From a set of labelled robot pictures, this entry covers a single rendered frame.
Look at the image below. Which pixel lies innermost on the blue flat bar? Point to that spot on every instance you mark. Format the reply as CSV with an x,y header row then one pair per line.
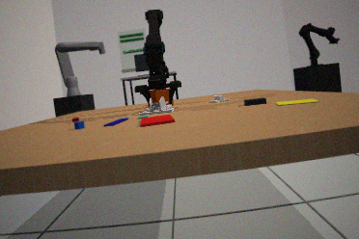
x,y
115,122

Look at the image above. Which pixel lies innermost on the small blue block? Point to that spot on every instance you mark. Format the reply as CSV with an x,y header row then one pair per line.
x,y
79,125

